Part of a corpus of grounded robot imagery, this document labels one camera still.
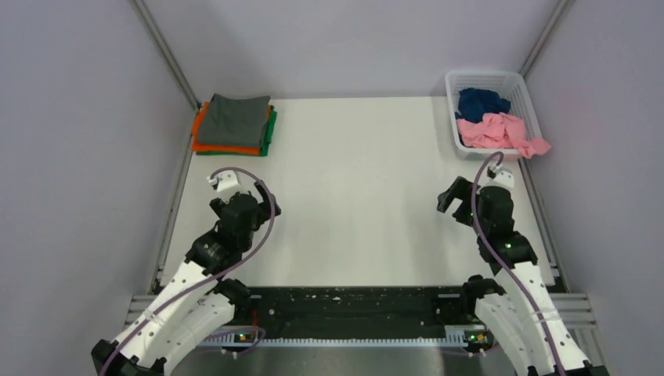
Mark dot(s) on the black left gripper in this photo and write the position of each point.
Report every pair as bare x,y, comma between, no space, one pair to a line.
261,215

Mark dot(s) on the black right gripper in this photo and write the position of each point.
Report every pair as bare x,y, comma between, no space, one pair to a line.
460,189

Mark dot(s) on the pink t shirt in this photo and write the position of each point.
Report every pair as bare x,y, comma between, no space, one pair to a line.
503,132

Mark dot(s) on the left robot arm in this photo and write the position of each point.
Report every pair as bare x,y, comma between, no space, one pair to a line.
199,298

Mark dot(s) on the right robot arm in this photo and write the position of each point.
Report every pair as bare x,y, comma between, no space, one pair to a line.
514,303

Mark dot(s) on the orange folded t shirt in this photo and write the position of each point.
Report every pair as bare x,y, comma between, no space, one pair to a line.
203,149

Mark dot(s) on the grey folded t shirt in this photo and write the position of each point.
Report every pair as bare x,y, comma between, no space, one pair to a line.
234,122

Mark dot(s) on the blue t shirt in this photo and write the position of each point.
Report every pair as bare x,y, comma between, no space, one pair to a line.
474,103

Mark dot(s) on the white plastic basket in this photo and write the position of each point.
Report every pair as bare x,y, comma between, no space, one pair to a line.
508,85

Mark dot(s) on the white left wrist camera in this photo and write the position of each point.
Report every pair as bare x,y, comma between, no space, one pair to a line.
224,182

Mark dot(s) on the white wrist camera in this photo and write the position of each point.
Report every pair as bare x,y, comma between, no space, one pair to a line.
224,182
502,175

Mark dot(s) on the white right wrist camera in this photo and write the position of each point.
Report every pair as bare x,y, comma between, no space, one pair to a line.
502,175

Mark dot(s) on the white cable duct strip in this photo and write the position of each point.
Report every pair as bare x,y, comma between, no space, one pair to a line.
456,337

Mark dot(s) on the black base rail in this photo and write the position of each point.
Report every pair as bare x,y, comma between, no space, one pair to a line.
375,315

